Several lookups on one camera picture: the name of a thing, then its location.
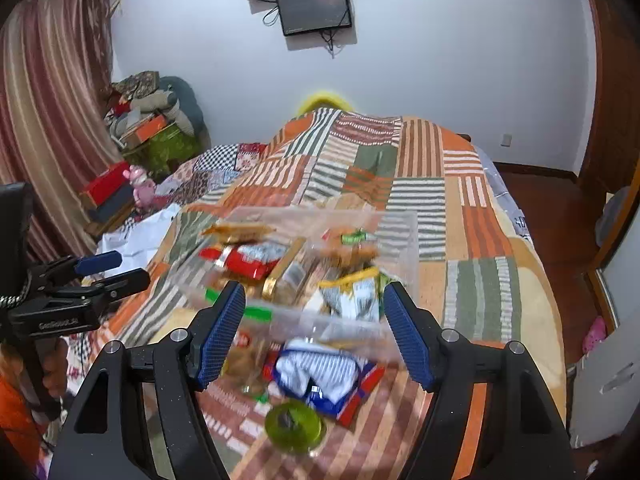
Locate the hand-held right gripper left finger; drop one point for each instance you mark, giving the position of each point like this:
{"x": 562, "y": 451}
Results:
{"x": 220, "y": 335}

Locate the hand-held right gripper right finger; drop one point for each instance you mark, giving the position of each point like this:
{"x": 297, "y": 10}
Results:
{"x": 406, "y": 337}

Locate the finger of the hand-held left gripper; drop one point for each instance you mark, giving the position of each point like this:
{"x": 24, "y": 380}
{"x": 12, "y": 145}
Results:
{"x": 120, "y": 284}
{"x": 100, "y": 261}

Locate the brown bun packet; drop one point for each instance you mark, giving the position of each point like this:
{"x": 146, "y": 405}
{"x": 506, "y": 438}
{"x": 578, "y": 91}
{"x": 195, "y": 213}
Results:
{"x": 245, "y": 360}

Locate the white packet with yellow edge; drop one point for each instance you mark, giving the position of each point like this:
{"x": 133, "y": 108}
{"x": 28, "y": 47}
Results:
{"x": 355, "y": 297}

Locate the red snack packet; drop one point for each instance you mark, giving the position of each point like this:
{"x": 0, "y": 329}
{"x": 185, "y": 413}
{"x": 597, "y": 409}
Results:
{"x": 240, "y": 262}

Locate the gold biscuit pack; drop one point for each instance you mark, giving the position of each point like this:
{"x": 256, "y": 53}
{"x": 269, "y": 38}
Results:
{"x": 287, "y": 277}

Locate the blue white snack packet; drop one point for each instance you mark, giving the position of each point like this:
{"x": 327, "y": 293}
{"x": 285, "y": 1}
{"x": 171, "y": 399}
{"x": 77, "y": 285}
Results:
{"x": 320, "y": 375}

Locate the clear plastic container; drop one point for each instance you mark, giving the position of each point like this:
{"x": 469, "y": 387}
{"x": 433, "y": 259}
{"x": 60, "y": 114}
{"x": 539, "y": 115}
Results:
{"x": 395, "y": 240}

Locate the orange packet with green label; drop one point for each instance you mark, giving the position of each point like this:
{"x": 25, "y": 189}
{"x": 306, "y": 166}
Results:
{"x": 350, "y": 255}

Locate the long wafer packet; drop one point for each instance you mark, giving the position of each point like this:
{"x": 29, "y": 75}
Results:
{"x": 240, "y": 232}

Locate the green jelly cup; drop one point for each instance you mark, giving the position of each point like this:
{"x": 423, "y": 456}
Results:
{"x": 292, "y": 425}

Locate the person's left forearm orange sleeve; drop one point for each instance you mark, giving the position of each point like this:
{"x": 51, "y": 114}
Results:
{"x": 15, "y": 420}

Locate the person's left hand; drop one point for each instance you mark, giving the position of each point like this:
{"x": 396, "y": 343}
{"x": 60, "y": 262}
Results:
{"x": 56, "y": 367}

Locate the wooden nightstand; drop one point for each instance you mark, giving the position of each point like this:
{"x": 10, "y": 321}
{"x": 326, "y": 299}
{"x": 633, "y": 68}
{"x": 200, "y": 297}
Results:
{"x": 107, "y": 227}

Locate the white cloth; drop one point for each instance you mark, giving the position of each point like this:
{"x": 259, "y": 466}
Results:
{"x": 145, "y": 235}

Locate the dark grey box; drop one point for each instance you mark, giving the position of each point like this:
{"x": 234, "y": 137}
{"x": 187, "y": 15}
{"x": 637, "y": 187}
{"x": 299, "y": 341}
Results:
{"x": 112, "y": 207}

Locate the red box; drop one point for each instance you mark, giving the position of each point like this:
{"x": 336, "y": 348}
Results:
{"x": 105, "y": 180}

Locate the pink rabbit toy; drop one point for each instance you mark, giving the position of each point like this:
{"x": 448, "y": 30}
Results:
{"x": 142, "y": 187}

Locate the green bag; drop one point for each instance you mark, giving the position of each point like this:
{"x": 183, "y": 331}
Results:
{"x": 167, "y": 152}

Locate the orange box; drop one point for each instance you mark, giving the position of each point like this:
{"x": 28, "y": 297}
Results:
{"x": 147, "y": 130}

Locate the checkered patchwork quilt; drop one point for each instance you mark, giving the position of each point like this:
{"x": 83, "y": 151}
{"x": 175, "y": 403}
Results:
{"x": 210, "y": 165}

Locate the striped curtain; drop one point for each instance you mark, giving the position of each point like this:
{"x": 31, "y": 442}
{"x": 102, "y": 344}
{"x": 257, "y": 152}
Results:
{"x": 50, "y": 110}

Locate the grey bed sheet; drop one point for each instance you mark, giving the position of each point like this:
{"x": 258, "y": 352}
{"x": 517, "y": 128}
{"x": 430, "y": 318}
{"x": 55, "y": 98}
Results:
{"x": 510, "y": 210}

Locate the patterned folded cloth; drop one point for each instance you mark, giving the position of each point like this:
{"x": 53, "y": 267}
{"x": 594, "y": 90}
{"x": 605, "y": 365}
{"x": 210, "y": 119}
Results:
{"x": 135, "y": 85}

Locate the pile of clothes and bags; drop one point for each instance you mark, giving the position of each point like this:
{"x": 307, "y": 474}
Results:
{"x": 182, "y": 100}

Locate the pink slipper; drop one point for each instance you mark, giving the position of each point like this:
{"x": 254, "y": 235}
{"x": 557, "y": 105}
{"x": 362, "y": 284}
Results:
{"x": 595, "y": 334}

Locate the white board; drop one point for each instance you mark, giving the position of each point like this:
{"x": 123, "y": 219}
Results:
{"x": 610, "y": 390}

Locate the grey cloth bundle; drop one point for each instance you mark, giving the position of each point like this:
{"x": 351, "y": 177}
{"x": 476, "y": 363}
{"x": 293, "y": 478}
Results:
{"x": 614, "y": 215}

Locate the yellow hoop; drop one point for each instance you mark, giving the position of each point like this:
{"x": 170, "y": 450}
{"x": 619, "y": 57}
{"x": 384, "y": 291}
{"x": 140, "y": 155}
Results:
{"x": 320, "y": 99}

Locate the wooden wardrobe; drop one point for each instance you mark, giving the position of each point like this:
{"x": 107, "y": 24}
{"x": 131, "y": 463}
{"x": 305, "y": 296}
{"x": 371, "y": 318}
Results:
{"x": 615, "y": 110}

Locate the small black monitor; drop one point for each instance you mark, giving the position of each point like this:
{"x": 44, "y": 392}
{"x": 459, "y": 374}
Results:
{"x": 312, "y": 7}

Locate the wall outlet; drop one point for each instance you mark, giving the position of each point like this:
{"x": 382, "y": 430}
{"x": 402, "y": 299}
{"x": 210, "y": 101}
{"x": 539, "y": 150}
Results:
{"x": 507, "y": 140}

